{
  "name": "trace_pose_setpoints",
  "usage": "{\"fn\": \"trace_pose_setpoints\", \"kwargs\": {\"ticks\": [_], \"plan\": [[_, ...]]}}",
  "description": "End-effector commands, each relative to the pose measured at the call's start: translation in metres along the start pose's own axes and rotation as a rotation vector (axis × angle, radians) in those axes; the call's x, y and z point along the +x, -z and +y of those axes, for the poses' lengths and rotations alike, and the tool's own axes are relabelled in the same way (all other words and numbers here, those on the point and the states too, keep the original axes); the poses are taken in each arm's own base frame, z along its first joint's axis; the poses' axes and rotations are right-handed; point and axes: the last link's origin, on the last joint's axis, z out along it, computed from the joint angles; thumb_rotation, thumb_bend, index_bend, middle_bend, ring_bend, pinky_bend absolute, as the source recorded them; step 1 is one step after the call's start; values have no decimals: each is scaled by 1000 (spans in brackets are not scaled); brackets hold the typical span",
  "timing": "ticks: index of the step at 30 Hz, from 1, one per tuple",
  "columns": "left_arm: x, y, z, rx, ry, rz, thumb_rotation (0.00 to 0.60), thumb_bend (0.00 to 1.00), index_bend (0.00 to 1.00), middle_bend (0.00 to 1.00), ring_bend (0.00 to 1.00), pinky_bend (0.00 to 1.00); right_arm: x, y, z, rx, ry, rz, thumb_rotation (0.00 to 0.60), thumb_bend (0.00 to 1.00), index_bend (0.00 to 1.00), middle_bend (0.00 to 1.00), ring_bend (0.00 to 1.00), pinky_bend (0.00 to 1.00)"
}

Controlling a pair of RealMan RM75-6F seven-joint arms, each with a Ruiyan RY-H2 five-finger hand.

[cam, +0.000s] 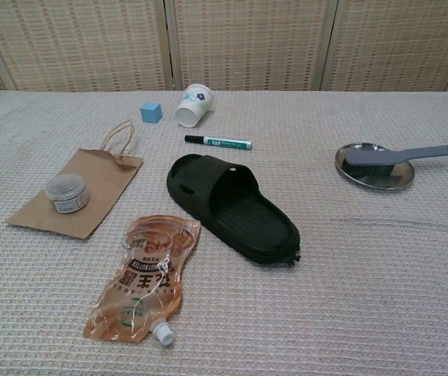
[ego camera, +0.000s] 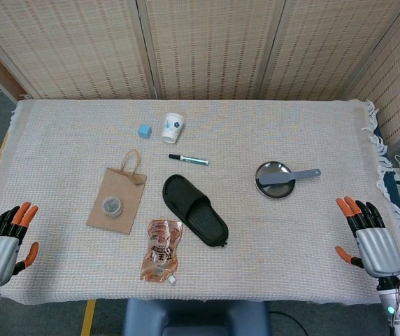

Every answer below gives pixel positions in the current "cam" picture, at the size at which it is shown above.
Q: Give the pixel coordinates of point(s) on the black rubber slipper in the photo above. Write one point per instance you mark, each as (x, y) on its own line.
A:
(247, 219)

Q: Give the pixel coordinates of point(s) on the grey handled brush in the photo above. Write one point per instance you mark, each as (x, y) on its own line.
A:
(404, 155)

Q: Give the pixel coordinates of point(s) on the green white marker pen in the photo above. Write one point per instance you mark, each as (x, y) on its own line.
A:
(224, 143)

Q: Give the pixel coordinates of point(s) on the white floral paper cup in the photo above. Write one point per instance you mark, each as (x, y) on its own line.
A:
(194, 103)

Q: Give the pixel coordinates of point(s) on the light blue cube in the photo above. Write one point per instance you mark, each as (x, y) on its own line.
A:
(150, 113)

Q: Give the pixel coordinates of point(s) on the orange spouted sauce pouch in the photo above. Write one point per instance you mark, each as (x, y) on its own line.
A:
(149, 274)

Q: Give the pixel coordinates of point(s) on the bamboo folding screen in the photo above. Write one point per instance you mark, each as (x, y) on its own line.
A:
(247, 43)

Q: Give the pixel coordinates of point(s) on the small clear plastic jar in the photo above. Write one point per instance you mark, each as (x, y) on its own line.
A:
(67, 194)

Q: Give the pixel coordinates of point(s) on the round stainless steel plate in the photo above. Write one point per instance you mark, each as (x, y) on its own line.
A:
(382, 181)

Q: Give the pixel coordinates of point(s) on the beige woven tablecloth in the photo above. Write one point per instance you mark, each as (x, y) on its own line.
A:
(365, 274)

